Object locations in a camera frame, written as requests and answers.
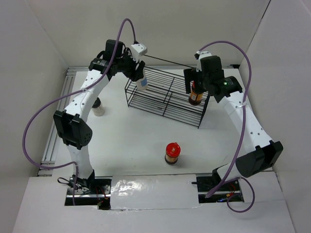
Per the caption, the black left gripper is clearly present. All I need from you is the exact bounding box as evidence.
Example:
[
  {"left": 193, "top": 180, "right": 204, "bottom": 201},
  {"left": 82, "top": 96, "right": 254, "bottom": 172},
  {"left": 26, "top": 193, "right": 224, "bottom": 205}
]
[{"left": 115, "top": 48, "right": 145, "bottom": 82}]

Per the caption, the clear jar white beads silver lid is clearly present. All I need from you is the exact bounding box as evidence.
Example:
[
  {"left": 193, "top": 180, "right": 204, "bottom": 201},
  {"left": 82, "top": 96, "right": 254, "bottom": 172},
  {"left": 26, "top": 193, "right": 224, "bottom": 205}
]
[{"left": 136, "top": 71, "right": 148, "bottom": 91}]

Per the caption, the red lid sauce jar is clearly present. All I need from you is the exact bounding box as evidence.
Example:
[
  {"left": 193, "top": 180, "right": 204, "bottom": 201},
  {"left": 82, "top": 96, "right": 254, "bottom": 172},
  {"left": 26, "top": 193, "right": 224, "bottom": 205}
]
[
  {"left": 189, "top": 83, "right": 203, "bottom": 106},
  {"left": 165, "top": 142, "right": 181, "bottom": 165}
]

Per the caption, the clear jar black lid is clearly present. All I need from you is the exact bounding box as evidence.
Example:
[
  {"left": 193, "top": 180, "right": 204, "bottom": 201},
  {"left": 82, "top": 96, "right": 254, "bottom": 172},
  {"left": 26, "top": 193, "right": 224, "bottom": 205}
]
[{"left": 91, "top": 97, "right": 105, "bottom": 117}]

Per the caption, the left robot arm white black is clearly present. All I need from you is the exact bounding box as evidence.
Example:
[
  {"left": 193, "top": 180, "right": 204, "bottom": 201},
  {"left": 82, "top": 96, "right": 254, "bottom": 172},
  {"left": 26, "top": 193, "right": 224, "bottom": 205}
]
[{"left": 53, "top": 40, "right": 148, "bottom": 194}]

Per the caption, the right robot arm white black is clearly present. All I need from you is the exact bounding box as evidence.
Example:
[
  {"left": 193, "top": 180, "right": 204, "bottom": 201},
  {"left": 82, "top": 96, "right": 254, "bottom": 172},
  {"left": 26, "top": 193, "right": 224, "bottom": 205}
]
[{"left": 184, "top": 52, "right": 283, "bottom": 190}]

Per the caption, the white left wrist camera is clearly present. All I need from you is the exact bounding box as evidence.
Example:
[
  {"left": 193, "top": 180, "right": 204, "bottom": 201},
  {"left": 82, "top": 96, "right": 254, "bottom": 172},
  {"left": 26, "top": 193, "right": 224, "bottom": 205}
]
[{"left": 129, "top": 43, "right": 148, "bottom": 62}]

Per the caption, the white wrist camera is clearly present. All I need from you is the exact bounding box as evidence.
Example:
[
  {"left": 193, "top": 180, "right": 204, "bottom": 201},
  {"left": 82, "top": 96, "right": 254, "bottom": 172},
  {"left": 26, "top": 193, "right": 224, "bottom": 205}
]
[
  {"left": 194, "top": 51, "right": 212, "bottom": 72},
  {"left": 129, "top": 43, "right": 148, "bottom": 62}
]

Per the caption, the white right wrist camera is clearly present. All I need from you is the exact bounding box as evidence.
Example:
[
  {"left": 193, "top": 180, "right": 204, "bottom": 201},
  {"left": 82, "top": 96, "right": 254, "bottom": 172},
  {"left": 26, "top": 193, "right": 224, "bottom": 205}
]
[{"left": 194, "top": 51, "right": 212, "bottom": 72}]

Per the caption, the black wire rack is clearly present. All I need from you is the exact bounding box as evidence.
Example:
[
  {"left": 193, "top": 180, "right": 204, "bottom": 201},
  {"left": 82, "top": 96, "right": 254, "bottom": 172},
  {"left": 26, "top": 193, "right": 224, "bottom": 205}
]
[{"left": 124, "top": 62, "right": 209, "bottom": 128}]

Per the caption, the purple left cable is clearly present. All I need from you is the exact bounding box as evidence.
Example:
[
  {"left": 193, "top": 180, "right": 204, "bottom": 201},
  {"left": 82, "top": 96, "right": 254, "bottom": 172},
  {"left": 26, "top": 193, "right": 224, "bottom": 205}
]
[{"left": 22, "top": 18, "right": 138, "bottom": 207}]

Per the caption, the aluminium frame rail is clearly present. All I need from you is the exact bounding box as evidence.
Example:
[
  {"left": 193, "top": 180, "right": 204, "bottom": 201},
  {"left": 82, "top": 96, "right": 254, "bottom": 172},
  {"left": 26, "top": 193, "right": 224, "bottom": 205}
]
[{"left": 36, "top": 65, "right": 240, "bottom": 177}]

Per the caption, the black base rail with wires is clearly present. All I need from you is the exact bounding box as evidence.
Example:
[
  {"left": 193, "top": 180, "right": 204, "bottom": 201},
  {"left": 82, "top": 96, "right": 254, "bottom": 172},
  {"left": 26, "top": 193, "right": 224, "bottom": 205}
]
[{"left": 65, "top": 174, "right": 243, "bottom": 211}]

